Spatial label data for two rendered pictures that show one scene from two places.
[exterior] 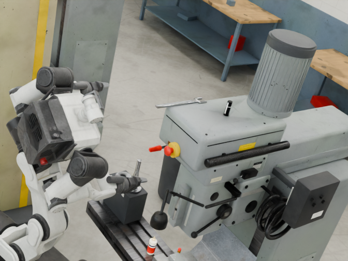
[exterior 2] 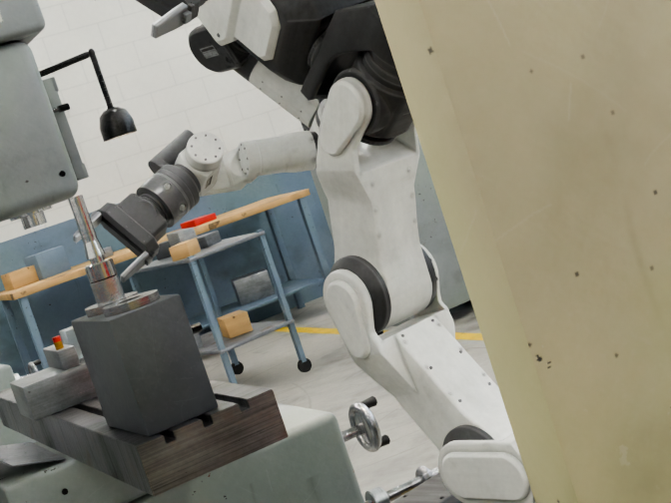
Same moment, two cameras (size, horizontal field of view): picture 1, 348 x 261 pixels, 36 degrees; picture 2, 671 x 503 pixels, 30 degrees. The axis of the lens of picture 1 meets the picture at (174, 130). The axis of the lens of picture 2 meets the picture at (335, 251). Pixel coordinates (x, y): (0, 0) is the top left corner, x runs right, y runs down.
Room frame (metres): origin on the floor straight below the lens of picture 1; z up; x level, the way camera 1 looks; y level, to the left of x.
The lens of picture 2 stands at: (4.12, 1.13, 1.30)
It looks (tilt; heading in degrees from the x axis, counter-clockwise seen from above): 6 degrees down; 199
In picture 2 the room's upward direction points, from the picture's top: 18 degrees counter-clockwise
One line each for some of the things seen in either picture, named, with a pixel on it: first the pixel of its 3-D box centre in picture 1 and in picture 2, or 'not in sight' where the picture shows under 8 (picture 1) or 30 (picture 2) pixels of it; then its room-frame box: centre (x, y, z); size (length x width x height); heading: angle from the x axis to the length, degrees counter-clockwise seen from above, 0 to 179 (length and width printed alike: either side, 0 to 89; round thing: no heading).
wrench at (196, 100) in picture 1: (180, 103); not in sight; (1.92, 0.00, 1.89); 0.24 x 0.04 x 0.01; 133
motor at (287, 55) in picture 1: (280, 73); not in sight; (2.11, -0.37, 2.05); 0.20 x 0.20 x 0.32
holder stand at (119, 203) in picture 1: (125, 196); (141, 358); (2.36, 0.17, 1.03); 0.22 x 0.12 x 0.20; 45
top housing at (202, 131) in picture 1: (223, 129); not in sight; (1.95, -0.20, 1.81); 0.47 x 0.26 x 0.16; 133
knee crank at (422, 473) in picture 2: not in sight; (409, 486); (1.68, 0.30, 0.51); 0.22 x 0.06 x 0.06; 133
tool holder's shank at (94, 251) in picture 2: (137, 168); (86, 230); (2.33, 0.13, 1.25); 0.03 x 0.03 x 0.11
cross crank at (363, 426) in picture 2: not in sight; (350, 433); (1.60, 0.18, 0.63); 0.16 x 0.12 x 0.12; 133
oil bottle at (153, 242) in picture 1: (152, 244); not in sight; (2.09, -0.04, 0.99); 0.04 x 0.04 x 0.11
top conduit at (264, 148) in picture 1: (248, 153); not in sight; (1.85, -0.31, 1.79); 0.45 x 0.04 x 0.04; 133
